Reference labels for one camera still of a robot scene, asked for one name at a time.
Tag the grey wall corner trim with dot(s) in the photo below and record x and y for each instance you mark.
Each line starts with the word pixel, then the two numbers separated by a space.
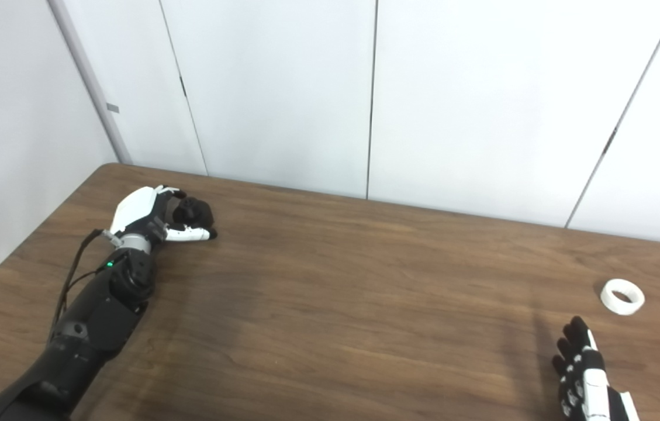
pixel 93 88

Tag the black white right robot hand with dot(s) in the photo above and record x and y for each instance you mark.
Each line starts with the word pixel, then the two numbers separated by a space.
pixel 590 386

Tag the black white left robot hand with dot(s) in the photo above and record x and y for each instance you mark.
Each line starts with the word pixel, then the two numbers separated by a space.
pixel 134 207

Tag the round black plastic part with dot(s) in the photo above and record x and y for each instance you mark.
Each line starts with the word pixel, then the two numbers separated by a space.
pixel 196 211

